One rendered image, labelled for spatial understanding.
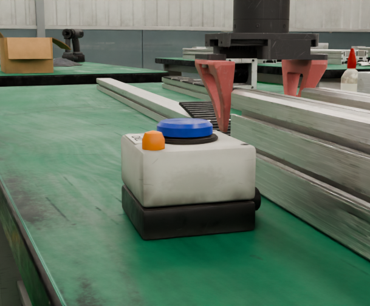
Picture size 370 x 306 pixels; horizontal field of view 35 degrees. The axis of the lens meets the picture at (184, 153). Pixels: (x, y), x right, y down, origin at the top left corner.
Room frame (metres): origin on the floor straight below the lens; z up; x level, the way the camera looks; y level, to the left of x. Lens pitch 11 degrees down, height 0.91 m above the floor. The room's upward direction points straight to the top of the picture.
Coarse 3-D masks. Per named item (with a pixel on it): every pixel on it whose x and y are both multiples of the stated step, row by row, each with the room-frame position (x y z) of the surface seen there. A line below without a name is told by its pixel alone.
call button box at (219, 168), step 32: (128, 160) 0.41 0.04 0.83; (160, 160) 0.37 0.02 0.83; (192, 160) 0.38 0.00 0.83; (224, 160) 0.39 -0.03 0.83; (128, 192) 0.42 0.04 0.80; (160, 192) 0.37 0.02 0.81; (192, 192) 0.38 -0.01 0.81; (224, 192) 0.39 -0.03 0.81; (256, 192) 0.43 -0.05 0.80; (160, 224) 0.37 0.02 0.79; (192, 224) 0.38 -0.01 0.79; (224, 224) 0.39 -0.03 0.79
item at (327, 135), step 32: (256, 96) 0.50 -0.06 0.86; (288, 96) 0.49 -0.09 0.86; (320, 96) 0.54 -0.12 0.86; (352, 96) 0.49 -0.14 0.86; (256, 128) 0.50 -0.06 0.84; (288, 128) 0.46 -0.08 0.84; (320, 128) 0.39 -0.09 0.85; (352, 128) 0.36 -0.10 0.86; (256, 160) 0.50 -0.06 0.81; (288, 160) 0.44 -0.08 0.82; (320, 160) 0.39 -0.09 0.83; (352, 160) 0.35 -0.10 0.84; (288, 192) 0.44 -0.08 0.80; (320, 192) 0.39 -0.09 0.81; (352, 192) 0.37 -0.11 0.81; (320, 224) 0.39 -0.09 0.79; (352, 224) 0.35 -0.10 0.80
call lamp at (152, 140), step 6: (150, 132) 0.38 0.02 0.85; (156, 132) 0.38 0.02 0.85; (144, 138) 0.38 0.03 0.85; (150, 138) 0.38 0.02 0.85; (156, 138) 0.38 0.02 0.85; (162, 138) 0.38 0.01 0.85; (144, 144) 0.38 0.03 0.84; (150, 144) 0.38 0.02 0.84; (156, 144) 0.38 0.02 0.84; (162, 144) 0.38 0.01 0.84; (150, 150) 0.38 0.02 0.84; (156, 150) 0.38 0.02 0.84
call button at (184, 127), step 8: (168, 120) 0.42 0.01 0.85; (176, 120) 0.42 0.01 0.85; (184, 120) 0.42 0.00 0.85; (192, 120) 0.42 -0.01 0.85; (200, 120) 0.42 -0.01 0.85; (160, 128) 0.41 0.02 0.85; (168, 128) 0.40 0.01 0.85; (176, 128) 0.40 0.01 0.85; (184, 128) 0.40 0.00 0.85; (192, 128) 0.40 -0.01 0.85; (200, 128) 0.40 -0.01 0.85; (208, 128) 0.41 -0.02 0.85; (168, 136) 0.40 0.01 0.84; (176, 136) 0.40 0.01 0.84; (184, 136) 0.40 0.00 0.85; (192, 136) 0.40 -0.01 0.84; (200, 136) 0.40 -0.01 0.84
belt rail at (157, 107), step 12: (108, 84) 1.47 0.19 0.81; (120, 84) 1.42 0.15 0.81; (120, 96) 1.31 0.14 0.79; (132, 96) 1.17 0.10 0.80; (144, 96) 1.11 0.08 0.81; (156, 96) 1.11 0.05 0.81; (144, 108) 1.07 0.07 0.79; (156, 108) 0.98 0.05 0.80; (168, 108) 0.90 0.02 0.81; (180, 108) 0.90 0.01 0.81; (156, 120) 0.98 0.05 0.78
